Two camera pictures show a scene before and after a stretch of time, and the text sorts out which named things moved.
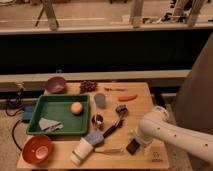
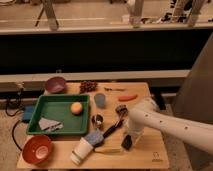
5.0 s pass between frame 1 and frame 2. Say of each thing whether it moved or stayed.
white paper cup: stayed
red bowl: stayed
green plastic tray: stayed
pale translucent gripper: moved
